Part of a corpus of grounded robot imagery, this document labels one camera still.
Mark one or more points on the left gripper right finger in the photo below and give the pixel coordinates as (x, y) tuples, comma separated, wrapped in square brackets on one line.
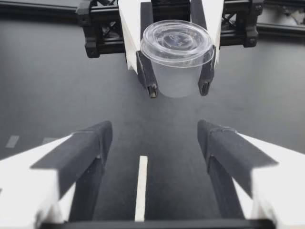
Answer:
[(240, 162)]

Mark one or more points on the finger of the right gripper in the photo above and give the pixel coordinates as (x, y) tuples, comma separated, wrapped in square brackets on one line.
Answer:
[(214, 21), (131, 31)]

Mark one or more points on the black frame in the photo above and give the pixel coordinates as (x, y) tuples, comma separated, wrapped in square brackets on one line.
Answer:
[(100, 28)]

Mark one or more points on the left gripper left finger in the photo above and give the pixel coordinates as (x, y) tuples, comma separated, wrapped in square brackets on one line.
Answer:
[(59, 162)]

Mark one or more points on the clear plastic cup with lid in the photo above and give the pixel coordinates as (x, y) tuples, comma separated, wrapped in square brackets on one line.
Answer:
[(177, 59)]

